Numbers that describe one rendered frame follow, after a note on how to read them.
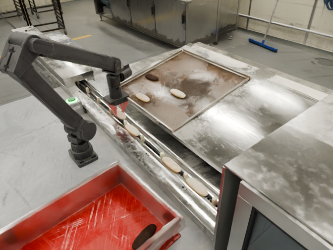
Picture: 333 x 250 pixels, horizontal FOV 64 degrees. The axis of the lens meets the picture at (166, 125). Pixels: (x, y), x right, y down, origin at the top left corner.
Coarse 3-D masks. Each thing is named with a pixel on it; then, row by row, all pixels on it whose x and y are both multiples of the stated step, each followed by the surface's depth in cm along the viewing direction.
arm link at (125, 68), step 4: (116, 64) 107; (120, 64) 109; (124, 64) 116; (128, 64) 118; (116, 68) 108; (120, 68) 110; (124, 68) 116; (128, 68) 118; (108, 72) 111; (112, 72) 110; (116, 72) 109; (120, 72) 111; (124, 72) 116; (128, 72) 118; (124, 76) 116; (128, 76) 119; (120, 80) 118
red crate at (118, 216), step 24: (120, 192) 94; (72, 216) 87; (96, 216) 87; (120, 216) 86; (144, 216) 86; (48, 240) 80; (72, 240) 80; (96, 240) 80; (120, 240) 80; (168, 240) 76
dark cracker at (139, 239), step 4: (152, 224) 83; (144, 228) 82; (148, 228) 81; (152, 228) 82; (156, 228) 82; (144, 232) 80; (148, 232) 80; (152, 232) 80; (140, 236) 79; (144, 236) 79; (148, 236) 79; (136, 240) 78; (140, 240) 78; (144, 240) 78; (132, 244) 78; (136, 244) 78; (140, 244) 77; (132, 248) 77; (136, 248) 77
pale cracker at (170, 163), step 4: (164, 160) 102; (168, 160) 101; (172, 160) 102; (168, 164) 100; (172, 164) 100; (176, 164) 100; (172, 168) 98; (176, 168) 98; (180, 168) 99; (176, 172) 97
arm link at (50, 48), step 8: (32, 40) 72; (40, 40) 73; (48, 40) 78; (32, 48) 72; (40, 48) 74; (48, 48) 76; (56, 48) 82; (64, 48) 85; (72, 48) 88; (80, 48) 92; (40, 56) 79; (48, 56) 80; (56, 56) 83; (64, 56) 86; (72, 56) 88; (80, 56) 91; (88, 56) 95; (96, 56) 98; (104, 56) 101; (88, 64) 96; (96, 64) 99; (104, 64) 102; (112, 64) 106
